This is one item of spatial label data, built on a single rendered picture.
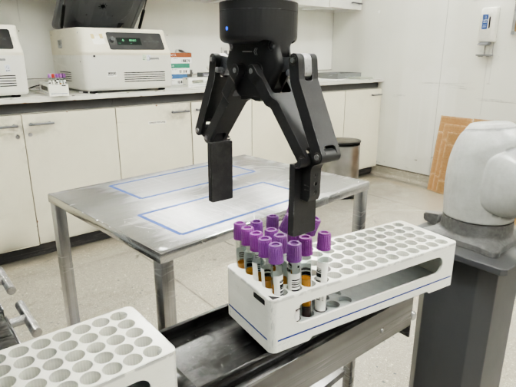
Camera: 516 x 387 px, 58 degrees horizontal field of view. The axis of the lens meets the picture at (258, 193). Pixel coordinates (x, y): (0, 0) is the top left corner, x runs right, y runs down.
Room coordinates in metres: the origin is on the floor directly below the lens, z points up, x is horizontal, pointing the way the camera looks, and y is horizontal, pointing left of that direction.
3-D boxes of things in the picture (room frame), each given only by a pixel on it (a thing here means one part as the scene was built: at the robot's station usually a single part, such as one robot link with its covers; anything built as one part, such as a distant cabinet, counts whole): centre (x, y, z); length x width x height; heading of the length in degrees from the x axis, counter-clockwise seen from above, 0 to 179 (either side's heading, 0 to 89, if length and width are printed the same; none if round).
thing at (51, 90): (2.64, 1.14, 0.93); 0.30 x 0.10 x 0.06; 33
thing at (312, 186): (0.40, -0.05, 1.01); 0.03 x 0.01 x 0.05; 39
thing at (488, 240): (1.04, -0.50, 0.73); 0.22 x 0.18 x 0.06; 39
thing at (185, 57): (3.52, 0.62, 1.10); 0.24 x 0.13 x 0.10; 128
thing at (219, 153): (0.52, 0.04, 0.99); 0.03 x 0.01 x 0.07; 129
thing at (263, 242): (0.45, -0.01, 0.88); 0.02 x 0.02 x 0.11
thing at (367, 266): (0.53, -0.11, 0.85); 0.30 x 0.10 x 0.06; 122
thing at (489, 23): (3.58, -1.68, 1.31); 0.13 x 0.11 x 0.26; 129
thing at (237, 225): (0.50, 0.02, 0.88); 0.02 x 0.02 x 0.11
